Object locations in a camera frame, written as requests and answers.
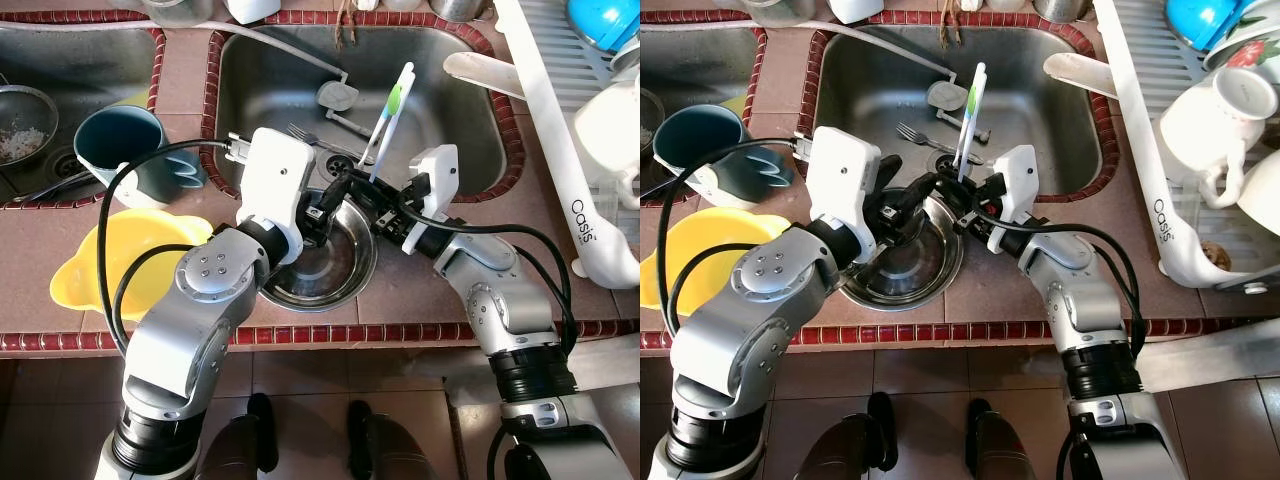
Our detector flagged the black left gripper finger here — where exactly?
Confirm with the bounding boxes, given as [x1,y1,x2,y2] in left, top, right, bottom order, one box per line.
[322,168,377,206]
[895,173,946,215]

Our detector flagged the stainless steel bowl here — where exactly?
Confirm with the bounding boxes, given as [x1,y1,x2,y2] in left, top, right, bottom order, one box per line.
[260,185,379,313]
[838,190,967,311]

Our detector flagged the yellow plastic suction bowl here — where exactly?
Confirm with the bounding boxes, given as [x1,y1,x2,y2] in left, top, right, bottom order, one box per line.
[640,207,766,313]
[50,208,216,313]

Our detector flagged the teal mug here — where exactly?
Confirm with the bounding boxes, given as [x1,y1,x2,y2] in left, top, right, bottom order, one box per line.
[680,104,804,206]
[73,104,209,209]

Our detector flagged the steel fork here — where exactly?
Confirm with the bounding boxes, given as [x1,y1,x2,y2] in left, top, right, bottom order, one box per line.
[895,120,966,153]
[288,120,376,166]

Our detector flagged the stainless steel sink basin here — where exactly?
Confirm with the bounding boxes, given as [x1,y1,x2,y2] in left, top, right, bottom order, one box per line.
[812,25,1129,201]
[210,25,513,206]
[0,25,166,209]
[640,25,766,201]

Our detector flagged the white dish drainer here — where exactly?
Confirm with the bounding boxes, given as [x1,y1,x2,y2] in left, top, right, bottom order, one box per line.
[495,0,641,291]
[1093,0,1280,293]

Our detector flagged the small steel tin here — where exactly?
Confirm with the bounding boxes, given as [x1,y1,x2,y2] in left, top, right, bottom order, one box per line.
[1035,0,1093,23]
[432,0,493,23]

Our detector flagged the white ceramic mug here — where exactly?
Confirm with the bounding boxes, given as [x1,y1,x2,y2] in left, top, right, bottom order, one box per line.
[575,75,641,211]
[1158,65,1280,211]

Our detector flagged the robot left leg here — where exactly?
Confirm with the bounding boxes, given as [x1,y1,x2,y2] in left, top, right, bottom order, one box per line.
[810,393,901,480]
[195,393,283,480]

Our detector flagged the robot leg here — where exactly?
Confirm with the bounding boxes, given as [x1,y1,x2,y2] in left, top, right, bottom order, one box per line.
[965,400,1051,480]
[810,393,901,480]
[345,400,433,480]
[195,393,283,480]

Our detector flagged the robot right leg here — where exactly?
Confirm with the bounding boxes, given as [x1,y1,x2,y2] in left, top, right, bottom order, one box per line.
[965,400,1051,480]
[345,400,433,480]

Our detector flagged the blue bowl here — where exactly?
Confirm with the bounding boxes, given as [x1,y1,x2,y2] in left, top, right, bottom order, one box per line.
[1165,0,1251,53]
[567,0,641,53]

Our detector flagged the white ceramic cup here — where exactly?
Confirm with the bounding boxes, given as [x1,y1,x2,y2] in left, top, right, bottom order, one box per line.
[1235,148,1280,276]

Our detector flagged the metal mesh strainer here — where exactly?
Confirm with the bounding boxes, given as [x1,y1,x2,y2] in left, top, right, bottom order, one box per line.
[0,85,59,169]

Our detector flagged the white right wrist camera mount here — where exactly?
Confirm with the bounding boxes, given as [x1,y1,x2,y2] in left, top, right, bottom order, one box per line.
[406,143,461,251]
[985,143,1041,253]

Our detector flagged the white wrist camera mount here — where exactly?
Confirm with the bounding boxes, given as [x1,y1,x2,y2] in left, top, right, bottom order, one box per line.
[803,125,884,266]
[406,143,461,251]
[236,126,318,267]
[985,143,1041,253]

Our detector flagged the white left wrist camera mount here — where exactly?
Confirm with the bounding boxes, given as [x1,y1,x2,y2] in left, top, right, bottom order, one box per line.
[803,125,884,266]
[236,126,318,267]

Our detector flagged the grey hose with leaf sprayer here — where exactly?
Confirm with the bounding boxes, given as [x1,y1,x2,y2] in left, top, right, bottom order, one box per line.
[0,15,379,138]

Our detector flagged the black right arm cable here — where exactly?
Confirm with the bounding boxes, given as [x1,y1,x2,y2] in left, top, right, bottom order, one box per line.
[395,185,581,356]
[985,195,1148,356]

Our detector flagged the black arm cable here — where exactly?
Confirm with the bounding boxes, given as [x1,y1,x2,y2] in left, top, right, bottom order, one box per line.
[985,195,1148,356]
[395,185,581,356]
[655,138,811,341]
[97,138,246,358]

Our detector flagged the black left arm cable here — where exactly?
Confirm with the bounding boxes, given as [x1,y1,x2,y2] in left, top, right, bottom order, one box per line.
[655,138,811,341]
[97,138,246,358]

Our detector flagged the steel pot with wire handle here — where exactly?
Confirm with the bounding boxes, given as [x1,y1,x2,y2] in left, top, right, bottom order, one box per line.
[140,0,216,29]

